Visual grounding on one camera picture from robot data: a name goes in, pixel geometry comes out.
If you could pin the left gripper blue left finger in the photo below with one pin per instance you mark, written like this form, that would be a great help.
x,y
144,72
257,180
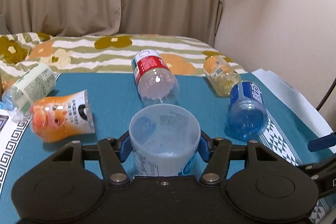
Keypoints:
x,y
113,152

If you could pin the yellow orange label cup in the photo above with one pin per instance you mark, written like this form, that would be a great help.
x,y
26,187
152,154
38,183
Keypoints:
x,y
220,75

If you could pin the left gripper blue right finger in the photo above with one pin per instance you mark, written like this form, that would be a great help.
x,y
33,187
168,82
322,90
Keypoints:
x,y
216,153

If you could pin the red label clear cup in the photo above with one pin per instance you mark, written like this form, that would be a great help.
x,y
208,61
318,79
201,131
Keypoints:
x,y
154,80

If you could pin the colourful patterned board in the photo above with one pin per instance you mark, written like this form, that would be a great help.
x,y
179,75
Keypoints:
x,y
12,131

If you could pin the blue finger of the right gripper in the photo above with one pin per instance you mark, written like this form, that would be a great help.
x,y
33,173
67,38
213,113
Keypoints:
x,y
321,143

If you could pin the white sheet under cloth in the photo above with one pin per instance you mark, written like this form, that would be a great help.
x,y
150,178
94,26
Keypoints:
x,y
294,100

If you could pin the floral striped quilt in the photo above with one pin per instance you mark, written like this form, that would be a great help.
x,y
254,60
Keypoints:
x,y
97,54

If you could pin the teal patterned cloth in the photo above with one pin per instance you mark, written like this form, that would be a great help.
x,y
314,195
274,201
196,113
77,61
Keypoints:
x,y
114,100

